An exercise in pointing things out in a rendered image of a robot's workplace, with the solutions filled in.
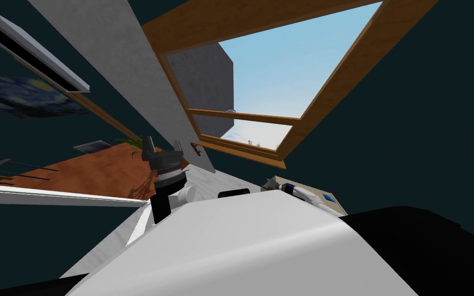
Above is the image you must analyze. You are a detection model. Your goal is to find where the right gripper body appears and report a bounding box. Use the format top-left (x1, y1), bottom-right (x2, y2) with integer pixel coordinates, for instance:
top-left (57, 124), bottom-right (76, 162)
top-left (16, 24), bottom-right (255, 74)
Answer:
top-left (261, 177), bottom-right (283, 192)

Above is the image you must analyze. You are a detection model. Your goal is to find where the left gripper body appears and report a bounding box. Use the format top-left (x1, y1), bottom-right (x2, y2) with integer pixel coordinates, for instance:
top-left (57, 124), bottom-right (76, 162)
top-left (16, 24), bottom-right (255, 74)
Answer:
top-left (140, 150), bottom-right (186, 172)

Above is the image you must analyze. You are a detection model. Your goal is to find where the green potted plant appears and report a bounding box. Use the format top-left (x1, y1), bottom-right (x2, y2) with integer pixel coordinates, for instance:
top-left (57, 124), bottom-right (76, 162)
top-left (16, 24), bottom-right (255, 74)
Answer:
top-left (115, 136), bottom-right (144, 160)

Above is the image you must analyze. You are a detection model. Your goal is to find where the dark flat rectangular panel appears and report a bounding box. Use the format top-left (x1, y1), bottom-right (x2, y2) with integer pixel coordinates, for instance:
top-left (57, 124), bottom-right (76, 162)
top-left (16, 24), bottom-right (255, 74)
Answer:
top-left (73, 140), bottom-right (114, 155)

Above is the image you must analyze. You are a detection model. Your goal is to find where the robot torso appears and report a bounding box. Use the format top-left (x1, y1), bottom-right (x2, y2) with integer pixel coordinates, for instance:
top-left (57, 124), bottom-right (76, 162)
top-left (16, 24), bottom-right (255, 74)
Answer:
top-left (64, 188), bottom-right (421, 296)

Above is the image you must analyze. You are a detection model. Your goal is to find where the grey door leaf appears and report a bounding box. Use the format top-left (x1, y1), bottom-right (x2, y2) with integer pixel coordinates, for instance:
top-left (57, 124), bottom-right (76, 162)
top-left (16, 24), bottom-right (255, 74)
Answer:
top-left (27, 0), bottom-right (216, 174)

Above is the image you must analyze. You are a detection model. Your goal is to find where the wooden framed window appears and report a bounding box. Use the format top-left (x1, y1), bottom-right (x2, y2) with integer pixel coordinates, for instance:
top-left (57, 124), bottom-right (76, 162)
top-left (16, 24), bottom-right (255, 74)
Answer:
top-left (141, 0), bottom-right (440, 170)

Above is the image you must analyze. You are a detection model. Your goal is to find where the blue swirling night painting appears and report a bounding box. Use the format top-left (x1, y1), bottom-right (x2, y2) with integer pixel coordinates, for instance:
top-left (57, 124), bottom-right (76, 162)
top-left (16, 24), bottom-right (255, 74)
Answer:
top-left (0, 72), bottom-right (92, 120)

